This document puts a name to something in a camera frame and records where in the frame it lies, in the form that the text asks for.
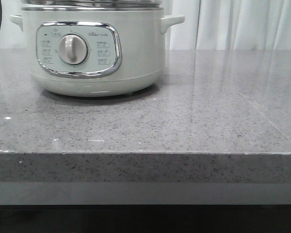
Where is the white pleated curtain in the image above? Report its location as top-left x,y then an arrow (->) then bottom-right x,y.
0,0 -> 291,50

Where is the pale green electric cooking pot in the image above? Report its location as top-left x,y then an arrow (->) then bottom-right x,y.
10,4 -> 185,97

